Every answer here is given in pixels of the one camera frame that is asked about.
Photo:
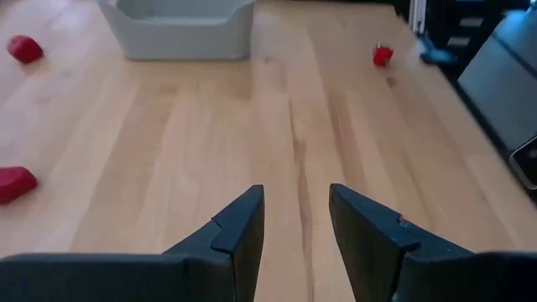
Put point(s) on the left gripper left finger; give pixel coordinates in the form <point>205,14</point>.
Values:
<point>235,260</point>

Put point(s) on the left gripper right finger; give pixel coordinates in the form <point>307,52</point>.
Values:
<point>369,251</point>

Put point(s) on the red toy pepper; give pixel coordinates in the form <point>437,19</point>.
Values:
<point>382,55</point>
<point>14,184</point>
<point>25,49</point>

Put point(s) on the light grey plastic basket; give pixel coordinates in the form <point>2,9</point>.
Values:
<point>180,42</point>

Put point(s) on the grey edge bracket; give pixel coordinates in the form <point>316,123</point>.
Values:
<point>526,161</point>

